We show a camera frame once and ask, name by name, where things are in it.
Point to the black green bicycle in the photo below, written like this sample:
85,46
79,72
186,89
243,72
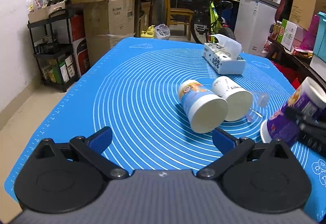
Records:
208,21

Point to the black metal shelf rack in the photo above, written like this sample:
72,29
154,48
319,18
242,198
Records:
53,47

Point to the white paper cup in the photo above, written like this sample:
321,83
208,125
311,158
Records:
239,100

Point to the white chest freezer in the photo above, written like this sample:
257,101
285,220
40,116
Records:
252,28

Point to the white tissue box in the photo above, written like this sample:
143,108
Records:
224,56

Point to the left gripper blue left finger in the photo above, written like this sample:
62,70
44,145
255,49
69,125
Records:
100,140

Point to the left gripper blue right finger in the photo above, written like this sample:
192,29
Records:
224,141

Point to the blue silicone baking mat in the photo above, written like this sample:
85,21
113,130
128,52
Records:
133,90

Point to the blue orange paper cup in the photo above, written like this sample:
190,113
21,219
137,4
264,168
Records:
205,110

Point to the clear plastic cup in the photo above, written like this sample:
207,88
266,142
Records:
260,101

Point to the tall brown cardboard box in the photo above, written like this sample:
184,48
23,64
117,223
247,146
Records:
303,11

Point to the teal plastic storage bin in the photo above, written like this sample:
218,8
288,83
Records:
320,43

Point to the lower cardboard box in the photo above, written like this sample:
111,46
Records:
106,24

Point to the dark wooden side table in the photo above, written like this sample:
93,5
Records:
279,54

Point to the purple paper cup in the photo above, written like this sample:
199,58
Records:
308,100

